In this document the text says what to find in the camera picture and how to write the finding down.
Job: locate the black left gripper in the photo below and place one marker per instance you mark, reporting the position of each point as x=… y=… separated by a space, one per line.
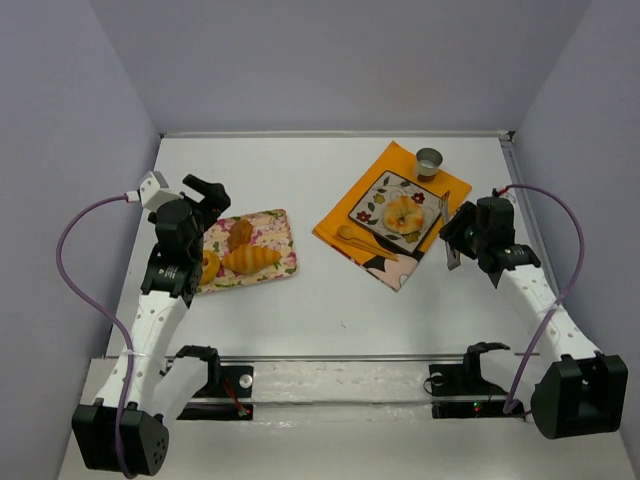
x=211 y=198

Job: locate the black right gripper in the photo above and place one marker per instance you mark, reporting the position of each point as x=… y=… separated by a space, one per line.
x=460 y=230

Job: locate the metal tongs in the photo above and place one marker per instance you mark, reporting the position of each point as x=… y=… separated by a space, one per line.
x=452 y=256

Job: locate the round bagel bread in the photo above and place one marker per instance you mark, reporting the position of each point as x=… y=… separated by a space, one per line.
x=403 y=216

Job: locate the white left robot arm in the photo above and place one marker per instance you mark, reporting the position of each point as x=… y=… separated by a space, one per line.
x=126 y=427

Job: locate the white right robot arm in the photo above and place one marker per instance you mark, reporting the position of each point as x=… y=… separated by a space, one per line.
x=563 y=380

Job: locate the brown small pastry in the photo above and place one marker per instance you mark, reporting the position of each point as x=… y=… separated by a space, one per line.
x=239 y=234

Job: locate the floral rectangular tray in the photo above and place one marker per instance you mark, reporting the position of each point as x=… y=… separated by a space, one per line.
x=271 y=229

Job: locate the golden croissant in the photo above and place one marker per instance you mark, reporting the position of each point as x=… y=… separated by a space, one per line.
x=250 y=259

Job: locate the small yellow donut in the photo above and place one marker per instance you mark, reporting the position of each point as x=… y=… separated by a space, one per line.
x=210 y=266

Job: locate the small metal cup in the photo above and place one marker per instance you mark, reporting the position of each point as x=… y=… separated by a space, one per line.
x=428 y=163

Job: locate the square floral ceramic plate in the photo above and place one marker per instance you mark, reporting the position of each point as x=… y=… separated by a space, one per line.
x=368 y=210

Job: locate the orange cloth napkin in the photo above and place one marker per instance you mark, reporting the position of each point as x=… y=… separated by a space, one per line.
x=399 y=160

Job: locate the wooden spoon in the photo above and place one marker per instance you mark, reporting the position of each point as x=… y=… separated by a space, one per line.
x=347 y=233

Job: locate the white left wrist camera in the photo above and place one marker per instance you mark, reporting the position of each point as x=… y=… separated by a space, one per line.
x=152 y=193

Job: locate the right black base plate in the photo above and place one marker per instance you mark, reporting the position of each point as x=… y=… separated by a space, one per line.
x=458 y=395

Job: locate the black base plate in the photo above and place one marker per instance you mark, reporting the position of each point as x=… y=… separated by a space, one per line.
x=458 y=395
x=225 y=399

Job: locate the aluminium front rail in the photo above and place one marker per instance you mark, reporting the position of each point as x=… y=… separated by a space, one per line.
x=342 y=358

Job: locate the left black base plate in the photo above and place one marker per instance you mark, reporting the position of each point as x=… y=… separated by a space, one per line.
x=225 y=399

